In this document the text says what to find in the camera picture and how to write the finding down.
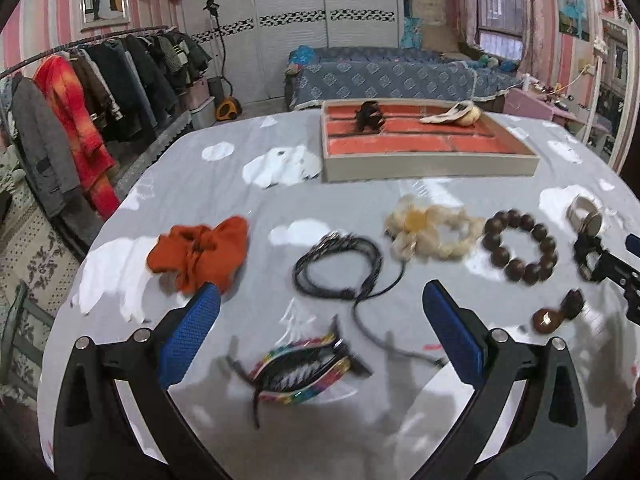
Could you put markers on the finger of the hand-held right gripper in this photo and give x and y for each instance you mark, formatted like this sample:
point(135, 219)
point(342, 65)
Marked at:
point(602, 265)
point(634, 246)

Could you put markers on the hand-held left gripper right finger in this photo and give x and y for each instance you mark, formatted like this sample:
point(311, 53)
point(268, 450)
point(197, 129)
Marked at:
point(450, 325)

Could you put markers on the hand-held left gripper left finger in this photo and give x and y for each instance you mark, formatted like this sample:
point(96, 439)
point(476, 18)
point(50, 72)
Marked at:
point(192, 325)

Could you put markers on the pale translucent bangle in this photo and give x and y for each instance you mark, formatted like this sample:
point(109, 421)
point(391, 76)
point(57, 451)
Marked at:
point(582, 210)

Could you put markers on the orange fabric scrunchie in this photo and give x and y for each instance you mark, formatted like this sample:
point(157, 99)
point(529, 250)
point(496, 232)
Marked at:
point(200, 255)

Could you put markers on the cream flower scrunchie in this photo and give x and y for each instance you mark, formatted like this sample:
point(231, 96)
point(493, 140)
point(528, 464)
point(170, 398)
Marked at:
point(417, 220)

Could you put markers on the rainbow striped hair claw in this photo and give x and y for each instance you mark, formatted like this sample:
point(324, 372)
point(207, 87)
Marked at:
point(320, 385)

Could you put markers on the beige jewelry tray orange lining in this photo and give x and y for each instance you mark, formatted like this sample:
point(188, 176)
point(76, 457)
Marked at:
point(400, 145)

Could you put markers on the grey cloud printed sheet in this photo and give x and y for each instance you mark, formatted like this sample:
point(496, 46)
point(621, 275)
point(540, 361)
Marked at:
point(260, 210)

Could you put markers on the white framed mirror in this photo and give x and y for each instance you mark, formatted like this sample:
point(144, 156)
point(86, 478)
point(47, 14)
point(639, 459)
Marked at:
point(612, 85)

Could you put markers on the green chair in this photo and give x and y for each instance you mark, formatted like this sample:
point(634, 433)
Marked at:
point(20, 320)

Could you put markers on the pink desk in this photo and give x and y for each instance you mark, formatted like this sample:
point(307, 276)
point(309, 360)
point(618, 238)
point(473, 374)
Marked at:
point(530, 105)

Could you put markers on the white lace cloth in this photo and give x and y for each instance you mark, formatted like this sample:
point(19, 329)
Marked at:
point(150, 155)

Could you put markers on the floral patterned cloth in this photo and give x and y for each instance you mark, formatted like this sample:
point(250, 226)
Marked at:
point(30, 255)

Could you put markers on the cream hair clip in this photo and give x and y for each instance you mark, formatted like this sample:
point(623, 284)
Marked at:
point(450, 114)

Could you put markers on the white storage box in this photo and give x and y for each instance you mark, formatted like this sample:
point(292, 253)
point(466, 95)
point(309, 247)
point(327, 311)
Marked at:
point(202, 112)

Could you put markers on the yellow garment steamer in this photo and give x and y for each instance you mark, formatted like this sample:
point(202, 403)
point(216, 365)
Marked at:
point(227, 110)

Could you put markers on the black hair claw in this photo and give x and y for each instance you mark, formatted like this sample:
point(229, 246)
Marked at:
point(367, 116)

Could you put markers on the grey coat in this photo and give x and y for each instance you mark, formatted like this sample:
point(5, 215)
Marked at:
point(42, 150)

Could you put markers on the orange red fleece robe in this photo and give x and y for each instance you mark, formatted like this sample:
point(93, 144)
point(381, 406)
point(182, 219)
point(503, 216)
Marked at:
point(75, 125)

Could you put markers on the pink window curtain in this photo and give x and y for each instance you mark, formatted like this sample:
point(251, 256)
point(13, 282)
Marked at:
point(537, 20)

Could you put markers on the row of dark hanging clothes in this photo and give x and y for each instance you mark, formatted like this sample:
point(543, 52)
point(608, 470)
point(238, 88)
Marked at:
point(135, 80)

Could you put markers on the sofa with blue patterned cover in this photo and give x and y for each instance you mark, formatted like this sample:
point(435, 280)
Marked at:
point(380, 77)

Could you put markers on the window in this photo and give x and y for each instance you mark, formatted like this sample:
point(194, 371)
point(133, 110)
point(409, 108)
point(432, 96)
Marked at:
point(497, 10)

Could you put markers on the blue plastic bag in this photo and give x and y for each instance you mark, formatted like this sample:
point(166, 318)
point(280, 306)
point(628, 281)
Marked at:
point(301, 55)

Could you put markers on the blue hanging garment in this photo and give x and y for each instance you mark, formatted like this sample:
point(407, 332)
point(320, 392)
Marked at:
point(412, 25)

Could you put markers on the wall poster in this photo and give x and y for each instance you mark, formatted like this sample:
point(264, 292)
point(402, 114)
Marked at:
point(572, 7)

